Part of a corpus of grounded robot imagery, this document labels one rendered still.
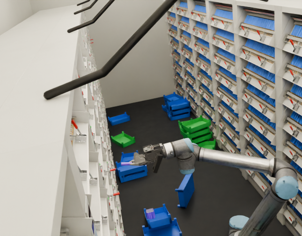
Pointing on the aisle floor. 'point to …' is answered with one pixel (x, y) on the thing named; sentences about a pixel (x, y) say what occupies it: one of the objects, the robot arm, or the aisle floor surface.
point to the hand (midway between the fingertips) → (131, 164)
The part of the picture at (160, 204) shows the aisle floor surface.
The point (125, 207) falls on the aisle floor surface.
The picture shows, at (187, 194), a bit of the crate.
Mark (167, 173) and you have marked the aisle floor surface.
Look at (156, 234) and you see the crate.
